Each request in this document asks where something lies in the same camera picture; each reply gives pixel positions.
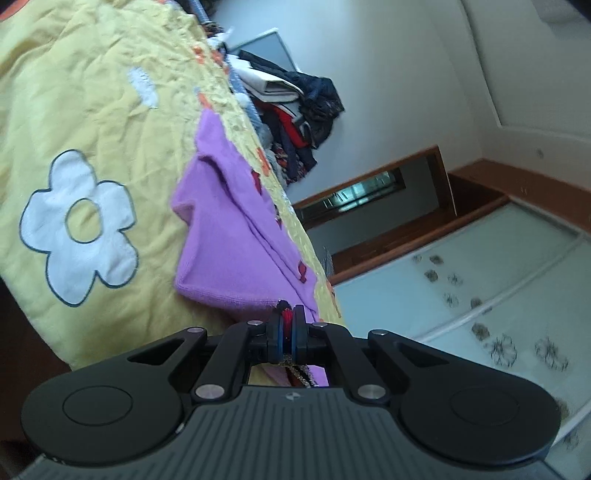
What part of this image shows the purple knit sweater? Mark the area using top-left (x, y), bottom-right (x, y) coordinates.
top-left (170, 109), bottom-right (330, 388)

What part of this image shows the pile of dark clothes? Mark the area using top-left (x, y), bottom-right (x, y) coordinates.
top-left (228, 50), bottom-right (345, 184)

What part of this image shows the glass sliding wardrobe door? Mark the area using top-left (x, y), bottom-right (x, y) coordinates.
top-left (335, 203), bottom-right (590, 479)

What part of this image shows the yellow carrot print quilt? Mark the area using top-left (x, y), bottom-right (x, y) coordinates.
top-left (1, 1), bottom-right (322, 369)

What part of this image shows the grey monitor screen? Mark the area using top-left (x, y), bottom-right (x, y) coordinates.
top-left (229, 28), bottom-right (298, 71)

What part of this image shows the grey blue quilted blanket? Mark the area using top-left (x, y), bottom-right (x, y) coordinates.
top-left (187, 0), bottom-right (218, 23)

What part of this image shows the brown wooden door frame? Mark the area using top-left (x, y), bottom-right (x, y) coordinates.
top-left (294, 146), bottom-right (590, 285)

